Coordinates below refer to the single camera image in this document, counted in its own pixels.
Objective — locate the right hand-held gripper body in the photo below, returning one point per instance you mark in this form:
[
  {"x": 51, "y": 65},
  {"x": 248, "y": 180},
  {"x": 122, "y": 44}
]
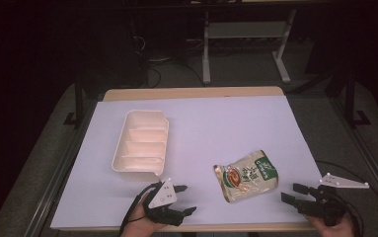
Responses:
[{"x": 328, "y": 201}]

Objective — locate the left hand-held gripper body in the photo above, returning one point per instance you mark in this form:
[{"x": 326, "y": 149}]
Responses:
[{"x": 162, "y": 197}]

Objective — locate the beige green snack packet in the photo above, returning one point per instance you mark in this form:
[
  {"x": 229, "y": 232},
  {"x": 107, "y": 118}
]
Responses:
[{"x": 247, "y": 176}]

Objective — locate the person's left hand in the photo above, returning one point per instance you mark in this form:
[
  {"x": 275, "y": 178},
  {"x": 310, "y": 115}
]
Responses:
[{"x": 141, "y": 223}]

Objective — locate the white compartment tray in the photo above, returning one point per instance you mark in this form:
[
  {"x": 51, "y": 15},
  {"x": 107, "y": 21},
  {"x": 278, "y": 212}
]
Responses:
[{"x": 142, "y": 146}]

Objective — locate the black metal stand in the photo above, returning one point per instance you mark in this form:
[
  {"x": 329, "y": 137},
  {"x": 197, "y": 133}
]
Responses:
[
  {"x": 351, "y": 98},
  {"x": 79, "y": 105}
]

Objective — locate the white table sheet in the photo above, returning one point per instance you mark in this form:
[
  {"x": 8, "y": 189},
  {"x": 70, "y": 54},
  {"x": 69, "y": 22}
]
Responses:
[{"x": 209, "y": 131}]

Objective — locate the person's right hand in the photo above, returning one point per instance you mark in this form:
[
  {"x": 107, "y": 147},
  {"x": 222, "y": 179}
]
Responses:
[{"x": 333, "y": 229}]

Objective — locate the white metal stand frame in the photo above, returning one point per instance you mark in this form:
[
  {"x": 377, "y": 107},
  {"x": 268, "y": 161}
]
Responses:
[{"x": 247, "y": 29}]

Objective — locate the grey metal rail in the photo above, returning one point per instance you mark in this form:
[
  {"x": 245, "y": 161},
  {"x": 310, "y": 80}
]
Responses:
[
  {"x": 370, "y": 154},
  {"x": 56, "y": 174}
]

